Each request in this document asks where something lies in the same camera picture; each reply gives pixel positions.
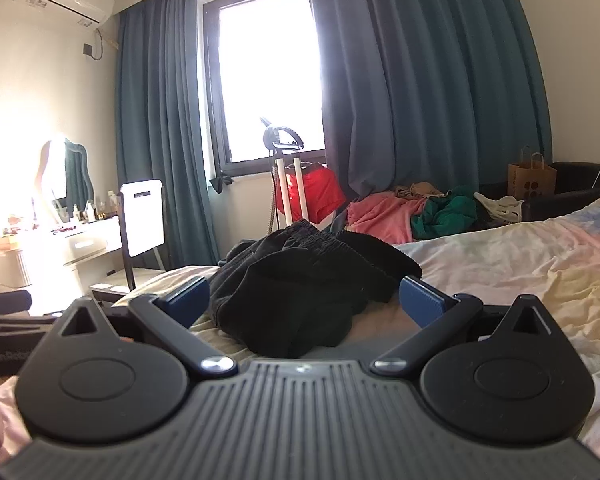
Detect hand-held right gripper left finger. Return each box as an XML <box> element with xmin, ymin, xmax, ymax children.
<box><xmin>55</xmin><ymin>276</ymin><xmax>238</xmax><ymax>378</ymax></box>

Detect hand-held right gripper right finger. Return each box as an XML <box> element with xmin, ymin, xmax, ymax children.
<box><xmin>370</xmin><ymin>276</ymin><xmax>563</xmax><ymax>377</ymax></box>

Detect black pants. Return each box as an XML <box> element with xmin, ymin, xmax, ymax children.
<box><xmin>207</xmin><ymin>219</ymin><xmax>424</xmax><ymax>359</ymax></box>

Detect white ribbed bin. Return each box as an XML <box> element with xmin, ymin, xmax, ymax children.
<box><xmin>0</xmin><ymin>250</ymin><xmax>34</xmax><ymax>289</ymax></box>

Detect pastel tie-dye bed cover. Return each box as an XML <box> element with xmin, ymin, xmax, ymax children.
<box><xmin>0</xmin><ymin>192</ymin><xmax>600</xmax><ymax>466</ymax></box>

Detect green garment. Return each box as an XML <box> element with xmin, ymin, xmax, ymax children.
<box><xmin>412</xmin><ymin>186</ymin><xmax>479</xmax><ymax>241</ymax></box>

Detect white backed chair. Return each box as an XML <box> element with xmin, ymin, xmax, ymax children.
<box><xmin>91</xmin><ymin>178</ymin><xmax>169</xmax><ymax>307</ymax></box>

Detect pink garment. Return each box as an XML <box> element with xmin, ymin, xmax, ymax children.
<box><xmin>347</xmin><ymin>192</ymin><xmax>431</xmax><ymax>244</ymax></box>

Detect beige garment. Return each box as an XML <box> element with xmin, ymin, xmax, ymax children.
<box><xmin>392</xmin><ymin>181</ymin><xmax>449</xmax><ymax>201</ymax></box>

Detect white dressing table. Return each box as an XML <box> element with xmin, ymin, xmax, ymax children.
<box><xmin>20</xmin><ymin>215</ymin><xmax>124</xmax><ymax>302</ymax></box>

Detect row of cosmetic bottles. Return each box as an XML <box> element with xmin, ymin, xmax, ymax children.
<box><xmin>55</xmin><ymin>190</ymin><xmax>122</xmax><ymax>224</ymax></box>

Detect white garment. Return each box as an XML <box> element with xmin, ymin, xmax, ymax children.
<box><xmin>474</xmin><ymin>191</ymin><xmax>525</xmax><ymax>224</ymax></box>

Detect red garment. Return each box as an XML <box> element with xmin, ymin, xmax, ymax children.
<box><xmin>276</xmin><ymin>166</ymin><xmax>347</xmax><ymax>224</ymax></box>

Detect garment steamer with white poles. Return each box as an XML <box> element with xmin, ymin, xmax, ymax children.
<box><xmin>259</xmin><ymin>116</ymin><xmax>314</xmax><ymax>232</ymax></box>

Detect brown paper bag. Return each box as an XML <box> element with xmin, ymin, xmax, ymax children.
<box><xmin>507</xmin><ymin>146</ymin><xmax>558</xmax><ymax>200</ymax></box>

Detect narrow blue curtain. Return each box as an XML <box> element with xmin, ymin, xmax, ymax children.
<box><xmin>115</xmin><ymin>0</ymin><xmax>222</xmax><ymax>272</ymax></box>

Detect vanity mirror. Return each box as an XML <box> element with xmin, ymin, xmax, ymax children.
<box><xmin>40</xmin><ymin>137</ymin><xmax>94</xmax><ymax>212</ymax></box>

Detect black armchair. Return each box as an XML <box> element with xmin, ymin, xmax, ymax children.
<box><xmin>522</xmin><ymin>161</ymin><xmax>600</xmax><ymax>222</ymax></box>

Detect wide blue curtain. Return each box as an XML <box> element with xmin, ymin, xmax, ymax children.
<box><xmin>300</xmin><ymin>0</ymin><xmax>554</xmax><ymax>202</ymax></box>

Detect dark framed window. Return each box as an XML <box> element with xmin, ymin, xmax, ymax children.
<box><xmin>202</xmin><ymin>0</ymin><xmax>329</xmax><ymax>179</ymax></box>

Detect black wall plug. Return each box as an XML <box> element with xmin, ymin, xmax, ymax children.
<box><xmin>82</xmin><ymin>30</ymin><xmax>106</xmax><ymax>61</ymax></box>

